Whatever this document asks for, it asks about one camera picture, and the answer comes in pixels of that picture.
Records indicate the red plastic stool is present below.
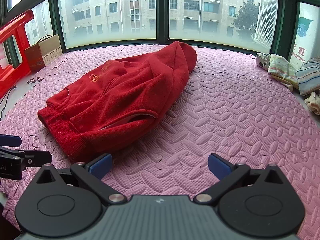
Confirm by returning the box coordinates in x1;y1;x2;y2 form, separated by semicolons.
1;9;34;98

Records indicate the cream cloth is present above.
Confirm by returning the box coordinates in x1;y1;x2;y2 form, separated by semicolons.
304;91;320;115

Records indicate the yellow striped folded cloth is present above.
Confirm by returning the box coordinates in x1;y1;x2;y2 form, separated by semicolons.
268;54;298;91

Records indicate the red knit sweater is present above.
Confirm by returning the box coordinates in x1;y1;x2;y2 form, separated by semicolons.
38;41;197;163

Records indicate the pink foam floor mat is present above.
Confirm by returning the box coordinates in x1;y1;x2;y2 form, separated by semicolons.
1;45;319;239

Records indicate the brown cardboard box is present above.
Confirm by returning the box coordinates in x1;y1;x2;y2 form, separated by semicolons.
24;35;62;72

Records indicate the blue striped folded cloth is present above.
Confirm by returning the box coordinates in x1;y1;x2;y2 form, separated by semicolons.
295;57;320;95

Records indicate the spotted white cloth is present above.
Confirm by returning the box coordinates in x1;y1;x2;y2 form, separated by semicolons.
256;53;271;71

